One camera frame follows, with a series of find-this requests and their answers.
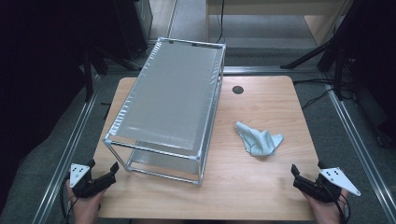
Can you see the silver two-tier shelf rack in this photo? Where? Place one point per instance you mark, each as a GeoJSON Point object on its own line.
{"type": "Point", "coordinates": [168, 93]}

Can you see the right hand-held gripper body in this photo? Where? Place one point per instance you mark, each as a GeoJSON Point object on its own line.
{"type": "Point", "coordinates": [334, 177]}

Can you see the person's right hand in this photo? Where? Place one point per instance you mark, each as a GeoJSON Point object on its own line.
{"type": "Point", "coordinates": [325, 213]}

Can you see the black tripod stand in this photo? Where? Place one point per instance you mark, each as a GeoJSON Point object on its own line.
{"type": "Point", "coordinates": [311, 54]}
{"type": "Point", "coordinates": [88, 77]}

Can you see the person's left hand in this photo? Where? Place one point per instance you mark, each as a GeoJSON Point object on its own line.
{"type": "Point", "coordinates": [85, 211]}

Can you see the light wooden board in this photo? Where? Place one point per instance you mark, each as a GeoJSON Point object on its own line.
{"type": "Point", "coordinates": [162, 18]}

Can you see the dark curtain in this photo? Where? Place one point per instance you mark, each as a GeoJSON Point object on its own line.
{"type": "Point", "coordinates": [37, 77]}

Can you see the light wooden desk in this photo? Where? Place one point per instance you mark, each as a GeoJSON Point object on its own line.
{"type": "Point", "coordinates": [320, 28]}

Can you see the black computer tower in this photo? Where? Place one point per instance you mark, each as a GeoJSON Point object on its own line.
{"type": "Point", "coordinates": [134, 25]}

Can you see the metal floor rail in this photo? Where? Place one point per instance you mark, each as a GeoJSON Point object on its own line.
{"type": "Point", "coordinates": [362, 155]}
{"type": "Point", "coordinates": [264, 70]}
{"type": "Point", "coordinates": [67, 155]}

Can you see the light blue cloth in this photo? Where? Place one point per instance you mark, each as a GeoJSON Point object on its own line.
{"type": "Point", "coordinates": [258, 141]}

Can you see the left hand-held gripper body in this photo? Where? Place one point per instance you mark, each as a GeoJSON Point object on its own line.
{"type": "Point", "coordinates": [77, 174]}

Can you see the round black table grommet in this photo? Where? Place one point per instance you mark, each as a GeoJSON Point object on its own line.
{"type": "Point", "coordinates": [237, 90]}

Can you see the black floor tape strip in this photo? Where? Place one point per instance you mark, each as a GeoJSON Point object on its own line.
{"type": "Point", "coordinates": [107, 110]}

